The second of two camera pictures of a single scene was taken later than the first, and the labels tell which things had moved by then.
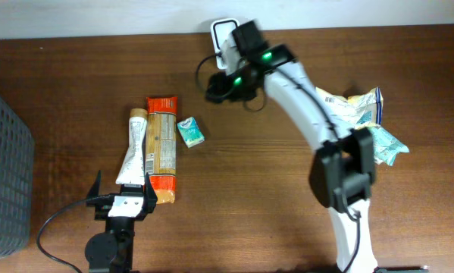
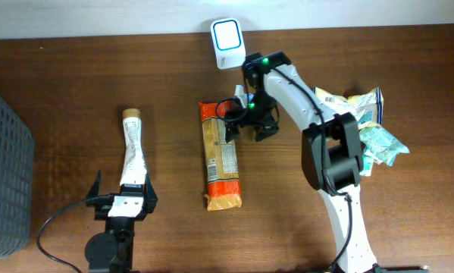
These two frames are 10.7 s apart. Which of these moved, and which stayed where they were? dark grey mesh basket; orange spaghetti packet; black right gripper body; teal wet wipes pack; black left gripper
Moved: black right gripper body; orange spaghetti packet
Stayed: teal wet wipes pack; black left gripper; dark grey mesh basket
